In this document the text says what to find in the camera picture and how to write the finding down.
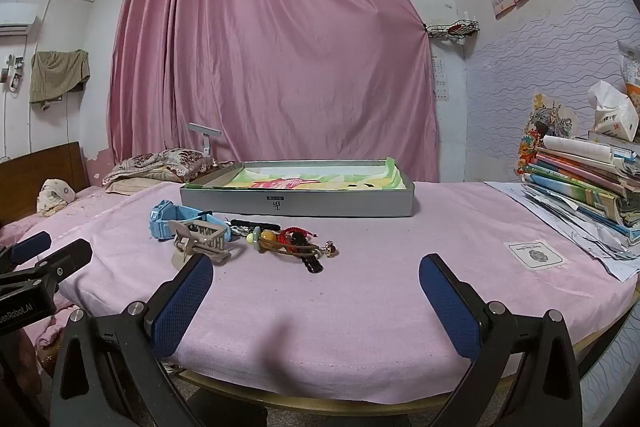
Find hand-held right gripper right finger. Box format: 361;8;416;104
419;253;583;427

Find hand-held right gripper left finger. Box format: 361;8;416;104
50;252;215;427

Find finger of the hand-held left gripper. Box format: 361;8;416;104
0;239;93;295
0;231;53;278

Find beige hair claw clip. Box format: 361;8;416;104
166;219;232;270

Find blue watch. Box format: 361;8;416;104
149;199;233;243

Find black hair tie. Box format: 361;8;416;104
230;218;281;230

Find brown cord bead bracelet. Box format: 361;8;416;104
247;227;337;258

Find red string bracelet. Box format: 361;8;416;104
277;227;323;253

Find black braided bracelet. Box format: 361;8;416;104
287;232;326;275

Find grey cardboard box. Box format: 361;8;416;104
179;157;417;219

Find pink bed sheet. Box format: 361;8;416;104
0;184;146;368

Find cream crumpled cloth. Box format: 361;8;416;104
37;178;77;218

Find wooden headboard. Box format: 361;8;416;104
0;142;91;228

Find pink tablecloth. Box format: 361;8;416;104
17;179;640;405

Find white square label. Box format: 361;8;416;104
502;239;571;272

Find beige pillow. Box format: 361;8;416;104
105;177;188;196

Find floral pillow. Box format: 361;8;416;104
102;148;236;188

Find white desk lamp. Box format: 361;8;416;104
187;123;221;158

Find stack of books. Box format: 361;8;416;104
520;129;640;230

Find olive hanging cloth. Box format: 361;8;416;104
29;49;91;110

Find white air conditioner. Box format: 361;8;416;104
0;3;40;38

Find tissue pack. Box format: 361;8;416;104
587;81;640;142

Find pink curtain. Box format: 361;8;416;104
106;0;440;182

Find snack bag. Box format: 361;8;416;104
617;39;640;112

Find wall photos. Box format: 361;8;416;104
0;54;26;92

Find wall calendar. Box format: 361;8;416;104
434;57;451;100

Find wire wall shelf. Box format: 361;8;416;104
424;19;481;45

